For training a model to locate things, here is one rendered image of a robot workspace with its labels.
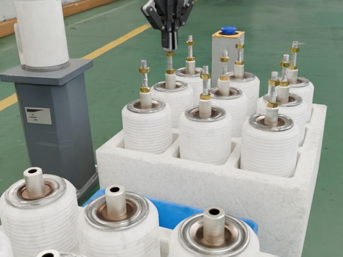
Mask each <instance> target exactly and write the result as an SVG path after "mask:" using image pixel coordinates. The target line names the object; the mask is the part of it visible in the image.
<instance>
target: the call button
mask: <svg viewBox="0 0 343 257"><path fill-rule="evenodd" d="M221 31H222V32H223V34H234V33H235V31H236V27H222V28H221Z"/></svg>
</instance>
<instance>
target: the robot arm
mask: <svg viewBox="0 0 343 257"><path fill-rule="evenodd" d="M194 3H195V2H194V0H149V2H148V3H147V4H146V5H142V6H141V7H140V9H141V11H142V13H143V14H144V16H145V17H146V19H147V20H148V21H149V23H150V24H151V26H152V27H153V29H156V30H160V31H161V45H162V47H163V49H164V50H166V51H171V50H175V49H177V46H178V29H179V27H181V26H185V24H186V21H187V19H188V17H189V15H190V13H191V10H192V8H193V6H194ZM14 6H15V12H16V17H17V23H15V24H14V30H15V36H16V41H17V47H18V52H19V57H20V63H21V68H22V69H26V70H27V71H30V72H51V71H57V70H61V69H64V68H66V67H68V66H69V56H68V50H67V42H66V34H65V26H64V19H63V11H62V4H61V0H14ZM156 12H157V13H156ZM181 17H182V19H181ZM180 19H181V20H180ZM173 20H174V22H173Z"/></svg>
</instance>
